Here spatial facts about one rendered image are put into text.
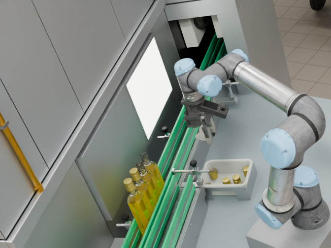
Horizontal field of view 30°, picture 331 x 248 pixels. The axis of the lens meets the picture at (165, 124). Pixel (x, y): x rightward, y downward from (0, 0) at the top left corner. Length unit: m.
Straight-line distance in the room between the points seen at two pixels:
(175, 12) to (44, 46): 1.12
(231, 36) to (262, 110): 0.41
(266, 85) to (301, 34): 3.24
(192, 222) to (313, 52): 2.72
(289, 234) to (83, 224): 0.78
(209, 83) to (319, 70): 2.75
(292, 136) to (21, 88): 0.89
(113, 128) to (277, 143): 0.87
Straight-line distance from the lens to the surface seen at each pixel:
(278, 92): 2.04
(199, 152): 2.91
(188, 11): 3.16
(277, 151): 1.89
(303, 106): 1.97
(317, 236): 2.40
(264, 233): 2.45
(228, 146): 3.02
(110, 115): 2.51
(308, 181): 2.28
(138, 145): 2.72
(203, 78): 2.11
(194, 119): 2.30
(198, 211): 2.62
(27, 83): 2.11
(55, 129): 2.23
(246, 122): 3.14
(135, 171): 2.39
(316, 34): 5.24
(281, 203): 2.19
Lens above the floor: 2.60
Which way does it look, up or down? 34 degrees down
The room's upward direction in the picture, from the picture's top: 21 degrees counter-clockwise
